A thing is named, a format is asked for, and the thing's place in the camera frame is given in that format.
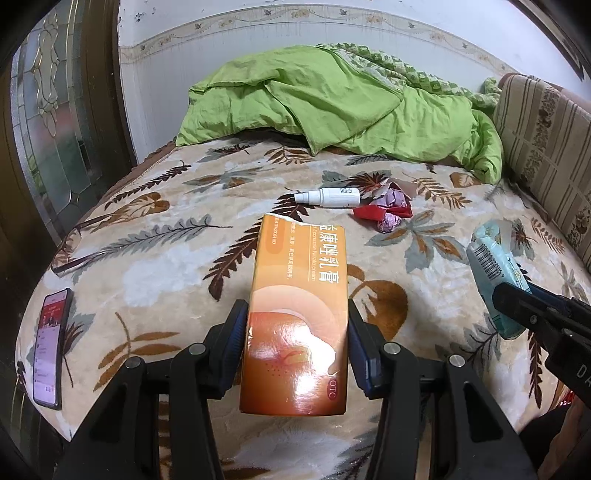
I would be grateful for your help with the crumpled pink purple wrapper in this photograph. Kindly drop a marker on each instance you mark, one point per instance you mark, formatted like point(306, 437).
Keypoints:
point(392, 199)

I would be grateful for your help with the leaf-patterned plush blanket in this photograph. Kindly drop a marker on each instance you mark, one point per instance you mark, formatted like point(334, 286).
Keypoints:
point(161, 277)

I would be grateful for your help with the torn brown paper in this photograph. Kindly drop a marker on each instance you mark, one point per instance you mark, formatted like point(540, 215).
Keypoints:
point(408, 187)

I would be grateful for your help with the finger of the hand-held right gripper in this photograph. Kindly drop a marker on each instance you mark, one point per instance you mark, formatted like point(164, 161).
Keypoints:
point(517, 304)
point(554, 295)

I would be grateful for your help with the pink foil ball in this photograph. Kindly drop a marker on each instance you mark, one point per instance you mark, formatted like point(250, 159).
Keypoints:
point(388, 224)

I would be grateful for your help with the black smartphone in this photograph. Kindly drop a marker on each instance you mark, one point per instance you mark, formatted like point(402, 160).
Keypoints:
point(48, 346)

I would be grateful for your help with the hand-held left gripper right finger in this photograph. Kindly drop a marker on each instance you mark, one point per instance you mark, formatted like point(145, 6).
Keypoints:
point(358, 346)

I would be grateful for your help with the dark wooden frame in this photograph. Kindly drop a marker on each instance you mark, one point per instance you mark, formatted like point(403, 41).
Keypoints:
point(554, 27)

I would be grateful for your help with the teal plastic packet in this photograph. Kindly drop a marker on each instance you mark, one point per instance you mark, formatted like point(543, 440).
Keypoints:
point(489, 258)

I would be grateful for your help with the green quilt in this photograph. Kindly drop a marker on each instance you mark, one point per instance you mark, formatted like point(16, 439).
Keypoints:
point(300, 101)

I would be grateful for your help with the orange cardboard box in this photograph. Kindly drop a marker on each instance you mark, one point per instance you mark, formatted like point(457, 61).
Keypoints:
point(295, 323)

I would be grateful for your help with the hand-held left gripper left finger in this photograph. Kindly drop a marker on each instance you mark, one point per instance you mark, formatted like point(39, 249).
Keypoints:
point(236, 337)

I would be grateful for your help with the wooden door with glass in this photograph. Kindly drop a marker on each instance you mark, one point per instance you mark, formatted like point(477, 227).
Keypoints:
point(60, 115)

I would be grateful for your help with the crumpled red wrapper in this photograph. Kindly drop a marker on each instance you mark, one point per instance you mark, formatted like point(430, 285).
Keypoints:
point(383, 212)

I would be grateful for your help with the striped brown floral cushion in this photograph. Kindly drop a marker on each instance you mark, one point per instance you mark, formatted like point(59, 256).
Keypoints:
point(545, 138)

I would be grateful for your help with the brown-framed eyeglasses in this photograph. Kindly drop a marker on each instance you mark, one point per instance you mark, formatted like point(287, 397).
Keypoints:
point(69, 266)

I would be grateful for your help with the person's black trousers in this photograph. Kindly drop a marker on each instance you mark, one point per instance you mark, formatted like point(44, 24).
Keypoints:
point(540, 443)

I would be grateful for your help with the white spray bottle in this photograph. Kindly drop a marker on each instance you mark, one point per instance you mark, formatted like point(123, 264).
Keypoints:
point(337, 197)

